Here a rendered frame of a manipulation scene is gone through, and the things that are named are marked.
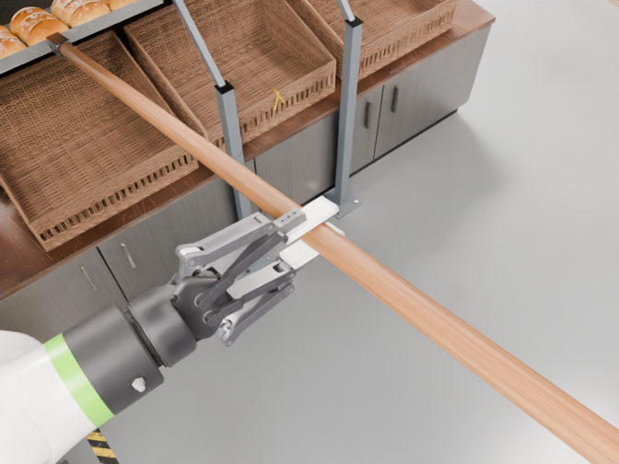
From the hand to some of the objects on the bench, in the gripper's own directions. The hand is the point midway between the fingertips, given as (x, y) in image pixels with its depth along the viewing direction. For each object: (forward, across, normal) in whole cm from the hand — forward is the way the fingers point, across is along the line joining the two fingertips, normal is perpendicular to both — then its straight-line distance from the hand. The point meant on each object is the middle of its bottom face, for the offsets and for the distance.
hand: (309, 232), depth 64 cm
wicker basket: (+60, +54, -147) cm, 167 cm away
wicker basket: (+1, +54, -147) cm, 157 cm away
